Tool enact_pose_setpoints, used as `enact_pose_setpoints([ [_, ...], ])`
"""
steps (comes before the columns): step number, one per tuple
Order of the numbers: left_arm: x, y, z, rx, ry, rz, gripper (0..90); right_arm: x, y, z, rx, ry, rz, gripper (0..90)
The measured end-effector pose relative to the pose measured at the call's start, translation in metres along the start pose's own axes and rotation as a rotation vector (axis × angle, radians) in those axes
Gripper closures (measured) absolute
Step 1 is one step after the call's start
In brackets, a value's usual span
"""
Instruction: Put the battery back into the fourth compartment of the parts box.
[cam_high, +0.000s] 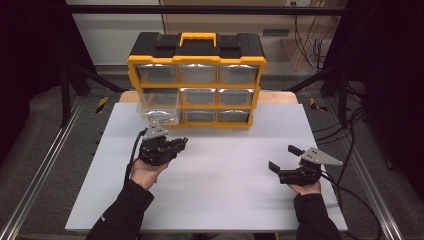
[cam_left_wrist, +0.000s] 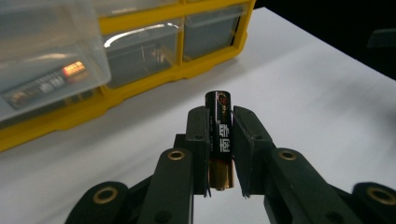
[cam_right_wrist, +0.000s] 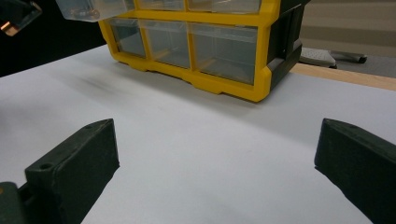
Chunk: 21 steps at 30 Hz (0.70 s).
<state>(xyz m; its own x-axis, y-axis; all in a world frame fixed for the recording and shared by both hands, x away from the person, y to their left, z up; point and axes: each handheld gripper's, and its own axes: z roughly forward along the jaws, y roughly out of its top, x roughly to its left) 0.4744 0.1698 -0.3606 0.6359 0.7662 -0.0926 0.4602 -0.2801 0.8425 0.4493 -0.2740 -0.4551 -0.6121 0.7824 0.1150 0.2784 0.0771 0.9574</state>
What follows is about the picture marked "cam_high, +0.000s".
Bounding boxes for hand-held gripper black cable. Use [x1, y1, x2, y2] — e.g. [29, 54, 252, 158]
[124, 129, 148, 185]
[320, 171, 384, 240]

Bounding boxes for aluminium floor rail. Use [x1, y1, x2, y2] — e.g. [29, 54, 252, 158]
[0, 96, 85, 240]
[324, 99, 405, 240]

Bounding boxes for person's right hand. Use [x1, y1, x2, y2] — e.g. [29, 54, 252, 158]
[288, 181, 322, 196]

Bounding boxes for grey vent plate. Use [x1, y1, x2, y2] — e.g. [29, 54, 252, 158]
[262, 28, 291, 37]

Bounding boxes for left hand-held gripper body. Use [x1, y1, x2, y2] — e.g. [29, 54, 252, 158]
[138, 124, 180, 167]

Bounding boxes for left hand-held gripper black cable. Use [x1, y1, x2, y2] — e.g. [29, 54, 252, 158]
[124, 129, 148, 185]

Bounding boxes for clear plastic drawer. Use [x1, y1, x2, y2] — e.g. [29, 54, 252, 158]
[137, 89, 183, 127]

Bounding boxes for person's left hand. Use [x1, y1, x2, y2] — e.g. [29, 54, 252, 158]
[129, 158, 169, 191]

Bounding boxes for yellow black hazard tape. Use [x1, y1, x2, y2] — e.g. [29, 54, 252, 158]
[95, 96, 109, 114]
[309, 97, 328, 113]

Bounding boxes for black floor cables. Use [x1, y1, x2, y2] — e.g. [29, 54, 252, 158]
[313, 84, 369, 188]

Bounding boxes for group of clear organizer drawers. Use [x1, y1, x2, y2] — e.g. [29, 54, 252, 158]
[136, 63, 260, 123]

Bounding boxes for black curtain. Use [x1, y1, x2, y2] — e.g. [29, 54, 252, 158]
[0, 0, 98, 164]
[324, 0, 424, 193]

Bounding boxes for black metal stand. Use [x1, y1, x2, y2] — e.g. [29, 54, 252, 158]
[59, 63, 128, 128]
[286, 64, 351, 126]

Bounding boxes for right hand-held gripper black cable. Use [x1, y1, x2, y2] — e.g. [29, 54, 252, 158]
[320, 171, 384, 240]

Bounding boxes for bundle of hanging cables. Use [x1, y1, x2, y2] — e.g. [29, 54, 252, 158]
[292, 13, 338, 72]

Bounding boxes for yellow black organizer cabinet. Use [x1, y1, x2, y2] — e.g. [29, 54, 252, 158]
[126, 31, 268, 129]

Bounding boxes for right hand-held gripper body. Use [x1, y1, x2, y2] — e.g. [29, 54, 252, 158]
[278, 147, 344, 187]

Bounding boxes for black horizontal frame bar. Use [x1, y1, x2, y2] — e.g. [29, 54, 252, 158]
[65, 4, 348, 16]

